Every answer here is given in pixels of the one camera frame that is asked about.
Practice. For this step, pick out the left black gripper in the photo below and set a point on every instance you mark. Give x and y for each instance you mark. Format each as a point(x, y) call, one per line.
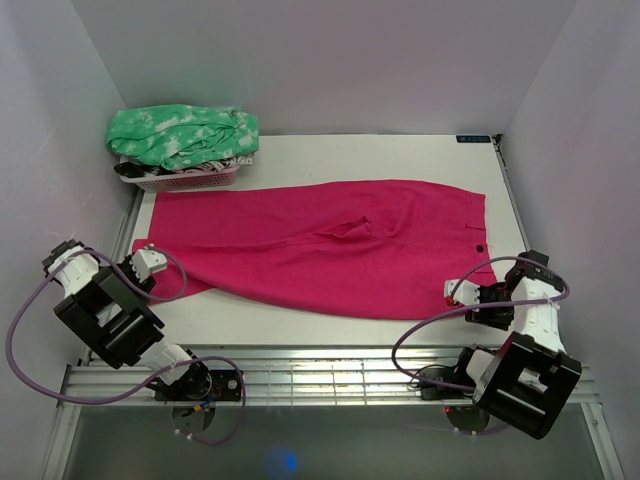
point(146, 286)

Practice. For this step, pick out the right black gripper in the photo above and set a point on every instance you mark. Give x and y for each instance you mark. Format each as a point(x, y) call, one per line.
point(484, 318)

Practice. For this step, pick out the pink trousers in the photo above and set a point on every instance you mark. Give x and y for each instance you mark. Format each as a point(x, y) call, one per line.
point(377, 249)

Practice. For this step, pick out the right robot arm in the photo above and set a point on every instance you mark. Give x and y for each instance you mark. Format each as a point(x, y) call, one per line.
point(528, 380)

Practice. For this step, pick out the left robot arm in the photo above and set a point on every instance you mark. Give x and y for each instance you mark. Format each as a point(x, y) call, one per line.
point(107, 307)

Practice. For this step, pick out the white plastic basket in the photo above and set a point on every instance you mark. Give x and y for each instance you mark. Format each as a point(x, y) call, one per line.
point(156, 184)

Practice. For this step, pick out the black white clothes in basket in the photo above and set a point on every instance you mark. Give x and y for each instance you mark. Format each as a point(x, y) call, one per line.
point(225, 164)

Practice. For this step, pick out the green white patterned garment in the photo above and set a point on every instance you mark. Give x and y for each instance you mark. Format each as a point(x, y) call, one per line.
point(177, 137)

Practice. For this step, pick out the blue table label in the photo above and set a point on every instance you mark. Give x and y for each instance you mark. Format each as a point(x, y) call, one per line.
point(474, 139)

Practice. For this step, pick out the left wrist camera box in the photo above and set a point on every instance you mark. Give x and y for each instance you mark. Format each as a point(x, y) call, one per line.
point(146, 262)

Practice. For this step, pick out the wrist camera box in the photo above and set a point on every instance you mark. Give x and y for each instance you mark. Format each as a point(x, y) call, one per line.
point(146, 262)
point(458, 292)

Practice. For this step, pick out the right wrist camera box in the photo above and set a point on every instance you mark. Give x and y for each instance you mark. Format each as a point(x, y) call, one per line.
point(458, 292)

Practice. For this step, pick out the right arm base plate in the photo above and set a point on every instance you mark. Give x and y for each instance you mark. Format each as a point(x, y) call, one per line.
point(448, 382)

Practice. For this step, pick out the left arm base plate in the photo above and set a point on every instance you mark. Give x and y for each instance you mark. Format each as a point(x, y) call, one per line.
point(216, 385)

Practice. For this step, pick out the aluminium front rail frame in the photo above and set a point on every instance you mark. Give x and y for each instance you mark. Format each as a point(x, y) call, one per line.
point(325, 360)

